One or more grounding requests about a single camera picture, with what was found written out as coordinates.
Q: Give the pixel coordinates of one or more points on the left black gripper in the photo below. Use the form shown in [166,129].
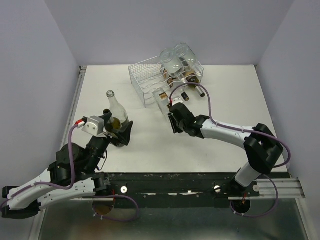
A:
[125,132]

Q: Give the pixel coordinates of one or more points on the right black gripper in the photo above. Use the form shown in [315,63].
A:
[175,128]

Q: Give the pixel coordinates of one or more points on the dark wine bottle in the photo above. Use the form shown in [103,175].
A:
[115,125]

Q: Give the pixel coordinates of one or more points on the frosted clear tall bottle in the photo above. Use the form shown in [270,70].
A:
[117,110]

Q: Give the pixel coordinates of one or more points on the clear bottle black cap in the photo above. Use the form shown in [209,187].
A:
[173,83]

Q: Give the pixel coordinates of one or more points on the small bottle brown label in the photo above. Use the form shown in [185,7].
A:
[162,100]

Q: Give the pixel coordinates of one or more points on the green wine bottle brown label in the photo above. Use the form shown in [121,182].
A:
[194,84]

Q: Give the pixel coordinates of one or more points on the clear bottle silver cap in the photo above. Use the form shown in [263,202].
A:
[172,64]

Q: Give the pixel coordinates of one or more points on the clear round bottle back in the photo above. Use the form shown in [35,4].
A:
[188,59]

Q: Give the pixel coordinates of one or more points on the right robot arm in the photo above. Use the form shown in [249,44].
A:
[260,145]

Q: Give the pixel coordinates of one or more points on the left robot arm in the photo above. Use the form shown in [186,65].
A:
[75,172]

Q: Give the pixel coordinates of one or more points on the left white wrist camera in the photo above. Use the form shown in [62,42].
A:
[94,126]

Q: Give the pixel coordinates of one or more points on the white wire wine rack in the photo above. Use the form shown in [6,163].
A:
[147,76]

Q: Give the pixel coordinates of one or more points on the black mounting rail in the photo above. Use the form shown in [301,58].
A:
[172,190]

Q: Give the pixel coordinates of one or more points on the aluminium extrusion rail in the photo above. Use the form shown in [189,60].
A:
[287,188]

